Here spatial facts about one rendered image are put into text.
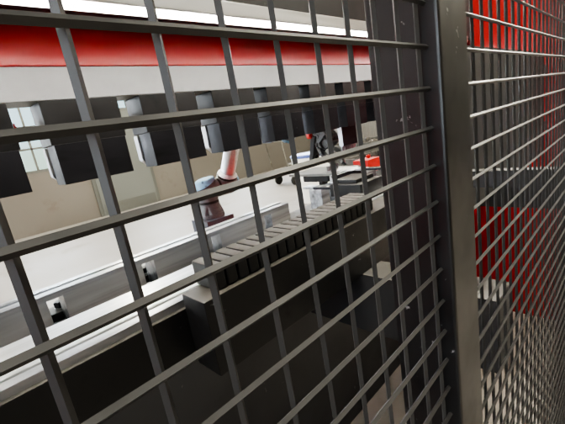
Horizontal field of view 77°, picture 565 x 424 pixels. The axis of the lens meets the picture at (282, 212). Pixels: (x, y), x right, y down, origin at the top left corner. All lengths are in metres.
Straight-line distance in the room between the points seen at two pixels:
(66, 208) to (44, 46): 7.53
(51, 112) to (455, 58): 0.74
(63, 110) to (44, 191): 7.43
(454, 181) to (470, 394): 0.18
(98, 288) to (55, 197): 7.43
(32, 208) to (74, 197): 0.74
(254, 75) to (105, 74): 0.42
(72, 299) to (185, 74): 0.58
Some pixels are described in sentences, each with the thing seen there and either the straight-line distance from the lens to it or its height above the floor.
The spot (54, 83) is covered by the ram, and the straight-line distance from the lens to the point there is 0.87.
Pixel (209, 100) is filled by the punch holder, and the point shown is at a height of 1.32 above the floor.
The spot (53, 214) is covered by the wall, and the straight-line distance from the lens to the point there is 8.31.
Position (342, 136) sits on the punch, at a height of 1.14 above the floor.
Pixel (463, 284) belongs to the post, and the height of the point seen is 1.08.
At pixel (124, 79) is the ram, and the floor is 1.37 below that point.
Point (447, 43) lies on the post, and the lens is 0.27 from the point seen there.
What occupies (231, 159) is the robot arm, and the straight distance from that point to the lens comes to 2.05.
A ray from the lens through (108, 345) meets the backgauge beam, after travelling 0.56.
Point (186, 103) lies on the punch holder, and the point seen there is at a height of 1.31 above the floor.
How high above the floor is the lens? 1.22
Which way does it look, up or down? 13 degrees down
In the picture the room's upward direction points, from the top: 10 degrees counter-clockwise
